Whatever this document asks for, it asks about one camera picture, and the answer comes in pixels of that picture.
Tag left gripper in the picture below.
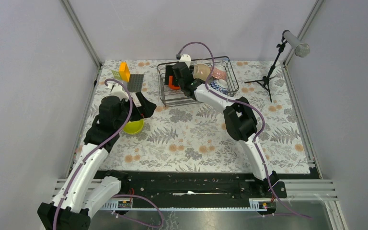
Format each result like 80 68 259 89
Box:
115 92 157 129

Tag black mat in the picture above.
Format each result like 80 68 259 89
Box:
127 74 144 92

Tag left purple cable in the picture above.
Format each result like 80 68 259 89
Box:
52 79 166 230

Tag blue patterned bowl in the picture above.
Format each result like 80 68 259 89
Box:
209 79 229 95

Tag orange plastic block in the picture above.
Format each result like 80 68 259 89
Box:
118 62 131 82

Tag floral tablecloth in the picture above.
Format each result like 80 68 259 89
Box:
100 60 310 174

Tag beige ceramic bowl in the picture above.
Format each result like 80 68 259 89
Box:
193 64 211 82

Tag pink patterned bowl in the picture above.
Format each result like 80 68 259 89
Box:
211 66 227 80

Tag purple cable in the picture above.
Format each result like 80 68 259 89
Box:
176 42 311 219
52 79 166 230

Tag orange plastic bowl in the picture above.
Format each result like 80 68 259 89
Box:
168 75 181 90

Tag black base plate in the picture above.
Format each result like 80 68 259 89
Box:
92 168 320 208

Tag microphone on black stand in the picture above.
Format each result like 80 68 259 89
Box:
244 30 311 103

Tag green mesh piece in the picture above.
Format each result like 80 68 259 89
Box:
111 70 121 81

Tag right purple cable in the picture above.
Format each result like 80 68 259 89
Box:
176 42 311 219

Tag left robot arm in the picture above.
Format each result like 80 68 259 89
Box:
37 92 157 230

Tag yellow plastic bowl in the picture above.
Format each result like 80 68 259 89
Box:
123 119 144 135

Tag wire dish rack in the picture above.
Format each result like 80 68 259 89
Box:
157 56 239 107

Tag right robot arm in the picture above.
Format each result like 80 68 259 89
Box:
164 62 275 197

